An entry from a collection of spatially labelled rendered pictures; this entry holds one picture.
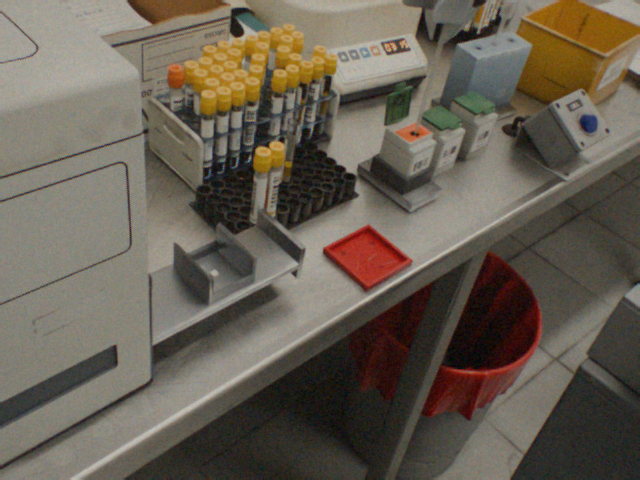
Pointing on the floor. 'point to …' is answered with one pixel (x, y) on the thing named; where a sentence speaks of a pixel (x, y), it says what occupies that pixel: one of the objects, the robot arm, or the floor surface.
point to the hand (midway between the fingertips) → (445, 27)
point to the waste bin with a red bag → (437, 443)
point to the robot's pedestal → (587, 431)
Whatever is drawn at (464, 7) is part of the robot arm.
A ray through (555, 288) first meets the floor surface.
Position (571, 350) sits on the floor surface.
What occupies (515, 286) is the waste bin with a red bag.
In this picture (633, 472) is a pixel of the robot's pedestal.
